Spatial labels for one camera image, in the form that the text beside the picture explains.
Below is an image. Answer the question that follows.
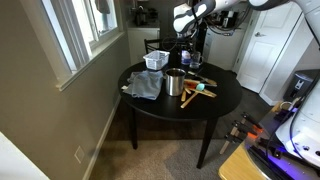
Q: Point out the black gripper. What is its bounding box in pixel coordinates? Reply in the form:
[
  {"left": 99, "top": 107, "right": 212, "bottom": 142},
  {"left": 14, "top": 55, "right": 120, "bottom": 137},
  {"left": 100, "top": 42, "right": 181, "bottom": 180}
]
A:
[{"left": 181, "top": 30, "right": 202, "bottom": 51}]

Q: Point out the silver metal tin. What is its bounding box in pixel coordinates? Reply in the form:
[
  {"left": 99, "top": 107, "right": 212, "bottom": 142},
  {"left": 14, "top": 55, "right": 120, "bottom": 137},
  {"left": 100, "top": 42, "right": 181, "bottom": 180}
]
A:
[{"left": 165, "top": 67, "right": 187, "bottom": 97}]

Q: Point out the flat wooden spatula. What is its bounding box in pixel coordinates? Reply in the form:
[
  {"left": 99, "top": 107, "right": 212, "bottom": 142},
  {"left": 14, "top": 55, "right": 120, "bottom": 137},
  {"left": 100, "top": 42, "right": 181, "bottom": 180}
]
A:
[{"left": 189, "top": 87, "right": 218, "bottom": 99}]

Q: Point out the white disinfecting wipes canister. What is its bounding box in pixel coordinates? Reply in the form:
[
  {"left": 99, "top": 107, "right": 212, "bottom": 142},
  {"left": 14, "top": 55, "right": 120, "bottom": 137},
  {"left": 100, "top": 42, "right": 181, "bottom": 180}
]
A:
[{"left": 180, "top": 49, "right": 193, "bottom": 66}]

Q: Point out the clear glass mug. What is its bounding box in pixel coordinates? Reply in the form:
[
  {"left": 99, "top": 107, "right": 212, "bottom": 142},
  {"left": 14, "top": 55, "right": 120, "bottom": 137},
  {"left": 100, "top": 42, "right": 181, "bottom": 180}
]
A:
[{"left": 189, "top": 50, "right": 205, "bottom": 70}]

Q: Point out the white drawer cabinet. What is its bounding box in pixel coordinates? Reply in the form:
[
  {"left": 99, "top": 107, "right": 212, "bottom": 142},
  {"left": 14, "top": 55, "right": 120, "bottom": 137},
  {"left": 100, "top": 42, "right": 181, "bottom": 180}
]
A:
[{"left": 203, "top": 28, "right": 251, "bottom": 72}]

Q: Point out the black chair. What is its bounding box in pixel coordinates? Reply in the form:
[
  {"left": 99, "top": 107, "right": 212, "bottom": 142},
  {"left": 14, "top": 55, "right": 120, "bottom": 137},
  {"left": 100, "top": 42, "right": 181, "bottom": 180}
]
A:
[{"left": 143, "top": 37, "right": 176, "bottom": 56}]

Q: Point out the white plastic basket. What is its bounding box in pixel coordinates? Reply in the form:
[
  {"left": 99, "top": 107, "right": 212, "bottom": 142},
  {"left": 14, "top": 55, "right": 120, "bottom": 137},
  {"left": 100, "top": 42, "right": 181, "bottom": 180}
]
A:
[{"left": 142, "top": 49, "right": 171, "bottom": 71}]

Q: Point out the clear plastic utensil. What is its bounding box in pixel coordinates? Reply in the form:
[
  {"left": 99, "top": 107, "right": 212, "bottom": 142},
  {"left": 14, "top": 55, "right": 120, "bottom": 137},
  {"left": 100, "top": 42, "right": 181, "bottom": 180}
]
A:
[{"left": 199, "top": 82, "right": 219, "bottom": 88}]

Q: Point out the white kitchen cabinet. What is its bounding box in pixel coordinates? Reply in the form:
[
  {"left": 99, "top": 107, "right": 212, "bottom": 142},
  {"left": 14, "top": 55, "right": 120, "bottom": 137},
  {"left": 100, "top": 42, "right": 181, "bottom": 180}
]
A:
[{"left": 127, "top": 26, "right": 161, "bottom": 66}]

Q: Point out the wooden turner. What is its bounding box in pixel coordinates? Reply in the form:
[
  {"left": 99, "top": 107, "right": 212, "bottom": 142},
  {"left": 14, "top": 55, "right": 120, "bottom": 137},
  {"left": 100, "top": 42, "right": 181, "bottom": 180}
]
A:
[{"left": 180, "top": 88, "right": 188, "bottom": 103}]

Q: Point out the dark coffee maker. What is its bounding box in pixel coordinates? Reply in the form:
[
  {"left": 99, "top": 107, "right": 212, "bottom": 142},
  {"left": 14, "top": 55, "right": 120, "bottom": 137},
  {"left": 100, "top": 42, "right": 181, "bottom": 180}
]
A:
[{"left": 130, "top": 4, "right": 150, "bottom": 27}]

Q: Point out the grey cloth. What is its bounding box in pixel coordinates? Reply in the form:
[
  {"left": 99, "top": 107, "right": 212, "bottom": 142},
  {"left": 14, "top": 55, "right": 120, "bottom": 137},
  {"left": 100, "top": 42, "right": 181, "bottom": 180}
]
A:
[{"left": 125, "top": 69, "right": 165, "bottom": 101}]

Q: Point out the round black table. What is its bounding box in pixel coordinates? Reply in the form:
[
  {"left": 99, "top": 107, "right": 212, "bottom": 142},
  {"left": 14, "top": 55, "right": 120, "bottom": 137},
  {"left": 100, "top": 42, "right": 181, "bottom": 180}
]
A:
[{"left": 117, "top": 60, "right": 244, "bottom": 169}]

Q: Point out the white panel door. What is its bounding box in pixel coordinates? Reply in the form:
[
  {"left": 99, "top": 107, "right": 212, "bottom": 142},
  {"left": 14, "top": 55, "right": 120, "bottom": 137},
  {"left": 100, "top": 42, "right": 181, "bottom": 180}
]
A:
[{"left": 235, "top": 1, "right": 303, "bottom": 94}]

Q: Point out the black orange bar clamp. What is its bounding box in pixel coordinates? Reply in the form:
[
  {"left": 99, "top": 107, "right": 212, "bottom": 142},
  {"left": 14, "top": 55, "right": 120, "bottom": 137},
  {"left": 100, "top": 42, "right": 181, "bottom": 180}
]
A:
[
  {"left": 231, "top": 119, "right": 259, "bottom": 138},
  {"left": 224, "top": 132, "right": 248, "bottom": 145},
  {"left": 240, "top": 112, "right": 265, "bottom": 132}
]

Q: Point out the white framed window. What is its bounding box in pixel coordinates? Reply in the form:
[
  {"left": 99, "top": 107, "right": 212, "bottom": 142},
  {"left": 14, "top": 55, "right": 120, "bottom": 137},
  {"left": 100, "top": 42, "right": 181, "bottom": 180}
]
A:
[{"left": 19, "top": 0, "right": 126, "bottom": 92}]

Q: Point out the grey box device with label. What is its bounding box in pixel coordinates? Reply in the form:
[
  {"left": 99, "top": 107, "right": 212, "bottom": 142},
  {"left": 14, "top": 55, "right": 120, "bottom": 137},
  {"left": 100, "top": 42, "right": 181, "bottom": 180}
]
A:
[{"left": 283, "top": 68, "right": 320, "bottom": 102}]

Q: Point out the yellow wooden board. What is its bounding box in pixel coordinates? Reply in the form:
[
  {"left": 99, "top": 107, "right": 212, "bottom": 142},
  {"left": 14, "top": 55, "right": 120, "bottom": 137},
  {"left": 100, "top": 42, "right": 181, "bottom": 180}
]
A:
[{"left": 218, "top": 142, "right": 268, "bottom": 180}]

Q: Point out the white furniture corner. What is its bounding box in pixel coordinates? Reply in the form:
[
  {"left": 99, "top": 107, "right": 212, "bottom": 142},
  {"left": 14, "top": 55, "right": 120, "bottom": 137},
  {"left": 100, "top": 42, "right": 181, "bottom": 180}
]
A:
[{"left": 0, "top": 131, "right": 51, "bottom": 180}]

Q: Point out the teal spoon with wooden handle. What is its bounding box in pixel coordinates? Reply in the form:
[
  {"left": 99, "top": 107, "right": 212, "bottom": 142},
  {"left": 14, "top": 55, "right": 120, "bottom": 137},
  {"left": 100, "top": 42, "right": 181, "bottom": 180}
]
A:
[{"left": 180, "top": 83, "right": 206, "bottom": 110}]

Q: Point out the thin wooden utensil handle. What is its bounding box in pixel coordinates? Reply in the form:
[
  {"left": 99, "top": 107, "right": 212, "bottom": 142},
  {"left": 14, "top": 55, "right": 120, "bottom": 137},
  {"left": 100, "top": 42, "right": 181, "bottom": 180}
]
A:
[{"left": 201, "top": 87, "right": 218, "bottom": 96}]

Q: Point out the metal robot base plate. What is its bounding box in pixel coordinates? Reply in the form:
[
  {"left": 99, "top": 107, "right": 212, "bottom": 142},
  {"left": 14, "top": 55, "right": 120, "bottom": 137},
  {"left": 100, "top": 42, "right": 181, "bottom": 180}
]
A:
[{"left": 244, "top": 109, "right": 320, "bottom": 180}]

